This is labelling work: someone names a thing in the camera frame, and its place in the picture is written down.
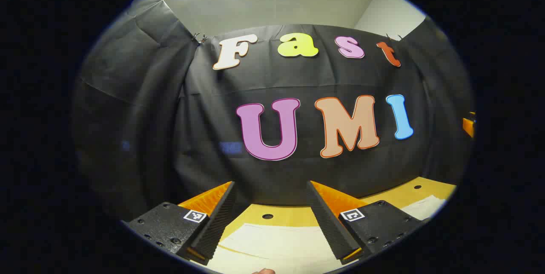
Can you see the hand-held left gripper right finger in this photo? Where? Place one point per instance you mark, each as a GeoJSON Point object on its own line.
{"type": "Point", "coordinates": [330, 227]}

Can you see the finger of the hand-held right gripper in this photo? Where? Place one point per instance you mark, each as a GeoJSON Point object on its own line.
{"type": "Point", "coordinates": [469, 125]}

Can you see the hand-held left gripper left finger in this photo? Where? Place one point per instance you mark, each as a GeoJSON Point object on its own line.
{"type": "Point", "coordinates": [215, 227]}

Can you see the white jeans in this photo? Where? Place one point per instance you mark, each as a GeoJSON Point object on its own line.
{"type": "Point", "coordinates": [276, 244]}

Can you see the small metal cloth clip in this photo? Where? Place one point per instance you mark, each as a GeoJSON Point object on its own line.
{"type": "Point", "coordinates": [392, 36]}
{"type": "Point", "coordinates": [199, 38]}

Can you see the black backdrop cloth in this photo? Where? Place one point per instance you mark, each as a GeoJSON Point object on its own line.
{"type": "Point", "coordinates": [213, 108]}

